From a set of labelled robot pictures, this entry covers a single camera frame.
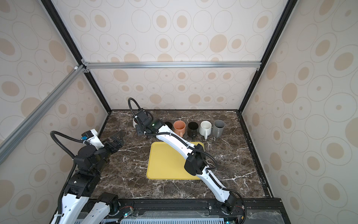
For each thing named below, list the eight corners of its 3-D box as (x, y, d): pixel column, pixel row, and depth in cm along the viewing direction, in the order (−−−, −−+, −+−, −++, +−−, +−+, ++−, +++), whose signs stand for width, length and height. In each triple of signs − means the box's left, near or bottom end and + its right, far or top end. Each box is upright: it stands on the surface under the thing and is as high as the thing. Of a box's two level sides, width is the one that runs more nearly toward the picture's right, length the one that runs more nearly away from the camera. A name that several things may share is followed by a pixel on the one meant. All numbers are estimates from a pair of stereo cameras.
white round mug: (199, 139, 103) (200, 133, 97) (198, 127, 111) (199, 120, 104) (211, 140, 103) (213, 133, 97) (209, 127, 111) (211, 120, 104)
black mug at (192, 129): (187, 139, 103) (188, 133, 96) (187, 128, 110) (187, 121, 103) (198, 140, 103) (199, 133, 96) (197, 128, 110) (198, 121, 103)
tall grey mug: (212, 141, 103) (215, 132, 94) (210, 129, 110) (213, 119, 101) (223, 141, 103) (227, 132, 94) (221, 129, 110) (224, 119, 101)
